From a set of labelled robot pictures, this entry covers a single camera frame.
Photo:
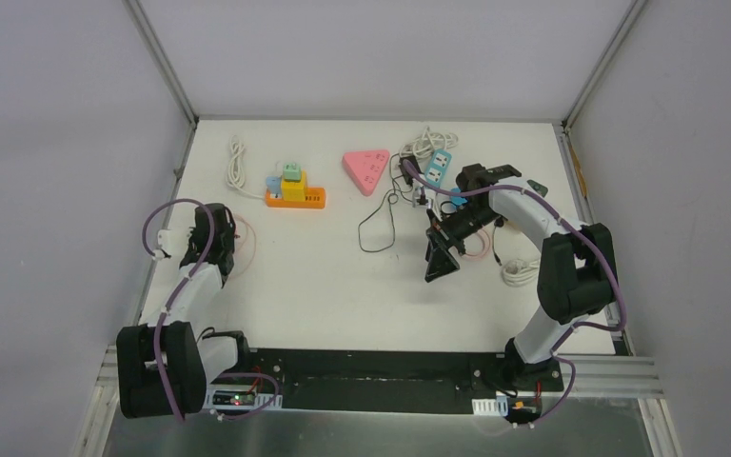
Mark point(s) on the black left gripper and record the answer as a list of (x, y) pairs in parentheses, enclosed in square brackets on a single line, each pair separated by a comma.
[(215, 236)]

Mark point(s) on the pink triangular power strip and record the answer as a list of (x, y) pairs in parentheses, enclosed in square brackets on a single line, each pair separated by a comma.
[(365, 168)]

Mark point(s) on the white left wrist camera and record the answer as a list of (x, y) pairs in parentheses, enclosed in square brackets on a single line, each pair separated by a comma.
[(171, 243)]

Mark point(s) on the yellow plug adapter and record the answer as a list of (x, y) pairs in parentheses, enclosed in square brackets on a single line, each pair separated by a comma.
[(294, 191)]

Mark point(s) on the light blue plug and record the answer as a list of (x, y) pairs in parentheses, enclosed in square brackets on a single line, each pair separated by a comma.
[(274, 185)]

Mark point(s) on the green patterned plug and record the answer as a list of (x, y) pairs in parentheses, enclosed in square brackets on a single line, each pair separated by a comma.
[(538, 188)]

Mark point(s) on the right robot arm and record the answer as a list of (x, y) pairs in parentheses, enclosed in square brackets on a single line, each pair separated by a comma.
[(576, 279)]

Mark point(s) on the black power adapter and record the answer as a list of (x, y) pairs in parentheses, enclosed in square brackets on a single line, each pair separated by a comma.
[(409, 168)]

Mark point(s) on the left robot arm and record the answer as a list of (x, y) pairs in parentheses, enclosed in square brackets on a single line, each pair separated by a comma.
[(166, 362)]

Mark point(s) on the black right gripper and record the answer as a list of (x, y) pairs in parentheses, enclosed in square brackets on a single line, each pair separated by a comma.
[(441, 262)]

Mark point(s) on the blue square plug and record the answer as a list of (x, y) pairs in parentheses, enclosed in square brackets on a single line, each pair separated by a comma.
[(457, 201)]

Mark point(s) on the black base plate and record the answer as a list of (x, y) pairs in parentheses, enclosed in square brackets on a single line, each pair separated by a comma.
[(453, 383)]

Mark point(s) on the teal power strip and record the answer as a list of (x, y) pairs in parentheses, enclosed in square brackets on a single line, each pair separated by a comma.
[(437, 167)]

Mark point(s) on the green plug adapter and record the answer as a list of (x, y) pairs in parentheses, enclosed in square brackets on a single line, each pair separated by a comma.
[(292, 172)]

